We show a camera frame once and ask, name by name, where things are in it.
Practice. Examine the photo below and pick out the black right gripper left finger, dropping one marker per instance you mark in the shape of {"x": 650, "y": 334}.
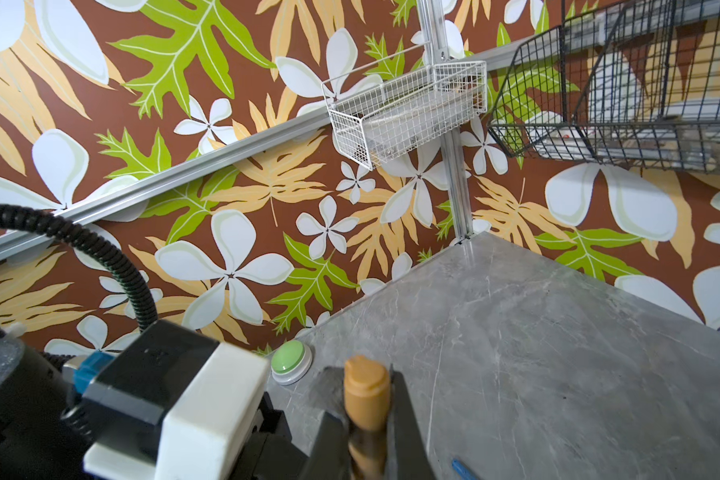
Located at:
{"x": 329, "y": 457}

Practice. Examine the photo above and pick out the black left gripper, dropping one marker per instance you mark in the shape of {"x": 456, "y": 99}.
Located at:
{"x": 269, "y": 453}

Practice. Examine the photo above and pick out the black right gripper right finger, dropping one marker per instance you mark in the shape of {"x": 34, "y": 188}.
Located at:
{"x": 406, "y": 453}

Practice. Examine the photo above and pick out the blue pen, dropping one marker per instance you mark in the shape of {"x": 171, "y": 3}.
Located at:
{"x": 462, "y": 471}

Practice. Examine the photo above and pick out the brown pen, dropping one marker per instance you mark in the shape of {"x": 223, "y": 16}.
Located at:
{"x": 368, "y": 452}

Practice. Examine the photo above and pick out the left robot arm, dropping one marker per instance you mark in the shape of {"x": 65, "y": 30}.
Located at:
{"x": 94, "y": 288}

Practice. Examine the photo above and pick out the green push button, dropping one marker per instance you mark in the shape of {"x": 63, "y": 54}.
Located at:
{"x": 291, "y": 362}

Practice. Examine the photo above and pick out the white wire basket left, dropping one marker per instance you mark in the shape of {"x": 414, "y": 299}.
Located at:
{"x": 389, "y": 119}

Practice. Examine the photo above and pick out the aluminium left corner post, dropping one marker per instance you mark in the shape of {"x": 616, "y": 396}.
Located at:
{"x": 432, "y": 23}

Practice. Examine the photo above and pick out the black wire basket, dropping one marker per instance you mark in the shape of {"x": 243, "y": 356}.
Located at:
{"x": 632, "y": 84}

